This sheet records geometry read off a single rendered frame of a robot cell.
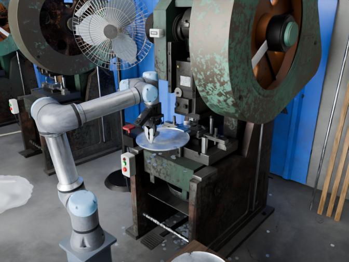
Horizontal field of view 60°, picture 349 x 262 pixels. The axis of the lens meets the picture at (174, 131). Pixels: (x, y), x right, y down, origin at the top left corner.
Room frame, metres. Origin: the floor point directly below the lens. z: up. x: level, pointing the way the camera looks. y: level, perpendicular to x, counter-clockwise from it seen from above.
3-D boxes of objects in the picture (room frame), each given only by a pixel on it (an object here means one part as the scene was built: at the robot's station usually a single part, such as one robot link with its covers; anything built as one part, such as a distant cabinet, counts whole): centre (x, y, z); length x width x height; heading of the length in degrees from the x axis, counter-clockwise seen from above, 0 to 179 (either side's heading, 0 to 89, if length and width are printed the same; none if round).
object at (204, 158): (1.72, -0.12, 0.68); 0.45 x 0.30 x 0.06; 48
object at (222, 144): (1.61, -0.24, 0.76); 0.17 x 0.06 x 0.10; 48
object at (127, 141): (1.76, 0.27, 0.62); 0.10 x 0.06 x 0.20; 48
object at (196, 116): (1.73, -0.12, 0.86); 0.20 x 0.16 x 0.05; 48
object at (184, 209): (1.73, -0.12, 0.31); 0.43 x 0.42 x 0.01; 48
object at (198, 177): (1.65, -0.41, 0.45); 0.92 x 0.12 x 0.90; 138
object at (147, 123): (1.47, 0.11, 0.94); 0.09 x 0.08 x 0.12; 138
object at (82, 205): (1.12, 0.40, 0.62); 0.13 x 0.12 x 0.14; 35
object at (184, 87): (1.69, -0.09, 1.04); 0.17 x 0.15 x 0.30; 138
